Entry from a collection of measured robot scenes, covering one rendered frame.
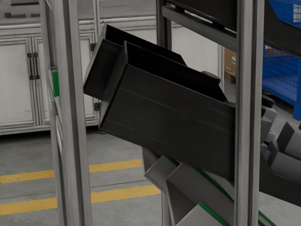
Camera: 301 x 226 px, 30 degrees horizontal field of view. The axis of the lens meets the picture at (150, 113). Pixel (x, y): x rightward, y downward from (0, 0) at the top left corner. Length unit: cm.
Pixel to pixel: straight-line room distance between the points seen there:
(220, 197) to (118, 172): 301
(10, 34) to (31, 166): 99
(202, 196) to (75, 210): 25
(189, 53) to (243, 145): 396
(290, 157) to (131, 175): 306
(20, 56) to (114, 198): 144
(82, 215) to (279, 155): 25
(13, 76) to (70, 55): 384
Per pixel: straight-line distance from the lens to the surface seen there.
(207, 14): 55
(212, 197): 75
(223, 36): 59
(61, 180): 89
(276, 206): 331
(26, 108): 440
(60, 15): 49
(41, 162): 404
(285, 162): 68
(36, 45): 427
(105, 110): 57
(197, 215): 62
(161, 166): 75
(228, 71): 593
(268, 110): 79
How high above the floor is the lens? 149
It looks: 17 degrees down
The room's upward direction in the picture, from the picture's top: 2 degrees counter-clockwise
